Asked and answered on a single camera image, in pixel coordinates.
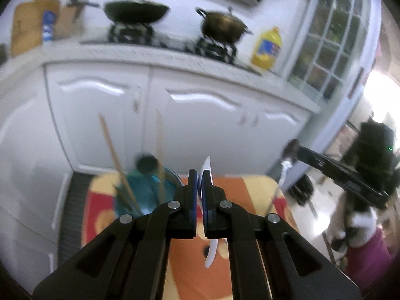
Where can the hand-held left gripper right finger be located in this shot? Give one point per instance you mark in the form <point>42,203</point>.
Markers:
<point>204,200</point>

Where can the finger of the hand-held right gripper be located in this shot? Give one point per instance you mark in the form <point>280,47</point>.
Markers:
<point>350,184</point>
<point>312,154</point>

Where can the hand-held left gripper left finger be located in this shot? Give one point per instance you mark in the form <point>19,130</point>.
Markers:
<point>194,193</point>

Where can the blue and white utensil holder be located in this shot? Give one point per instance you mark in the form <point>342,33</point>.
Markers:
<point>147,190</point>

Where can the white ceramic spoon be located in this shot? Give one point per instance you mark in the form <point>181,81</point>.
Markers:
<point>212,253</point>

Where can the person's right forearm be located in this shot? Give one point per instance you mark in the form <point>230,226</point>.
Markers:
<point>362,222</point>

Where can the dark round object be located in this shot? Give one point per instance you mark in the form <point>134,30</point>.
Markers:
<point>300,190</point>

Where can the floral table mat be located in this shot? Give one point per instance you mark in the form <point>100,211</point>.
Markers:
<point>187,272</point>

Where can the person's purple clothing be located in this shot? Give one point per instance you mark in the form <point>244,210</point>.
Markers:
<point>372,256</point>

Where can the yellow oil bottle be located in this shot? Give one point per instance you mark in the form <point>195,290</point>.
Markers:
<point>267,50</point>

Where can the white grid window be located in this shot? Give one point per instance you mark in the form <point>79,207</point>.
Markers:
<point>331,37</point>

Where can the black ribbed floor mat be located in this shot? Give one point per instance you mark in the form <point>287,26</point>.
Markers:
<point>73,209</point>

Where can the speckled kitchen countertop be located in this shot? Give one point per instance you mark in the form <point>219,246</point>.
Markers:
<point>156,54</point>

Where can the brass pot with lid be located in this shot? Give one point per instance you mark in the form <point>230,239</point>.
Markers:
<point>222,26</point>

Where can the black gas stove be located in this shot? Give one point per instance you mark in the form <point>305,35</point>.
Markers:
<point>131,32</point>

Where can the black wok with lid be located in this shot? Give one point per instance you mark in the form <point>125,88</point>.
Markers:
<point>134,11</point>

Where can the wooden knife block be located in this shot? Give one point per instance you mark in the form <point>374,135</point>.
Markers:
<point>67,22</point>

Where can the blue and white packet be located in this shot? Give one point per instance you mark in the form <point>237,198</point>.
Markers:
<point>48,28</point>

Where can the wooden cutting board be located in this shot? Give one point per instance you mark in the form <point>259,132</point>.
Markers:
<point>28,28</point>

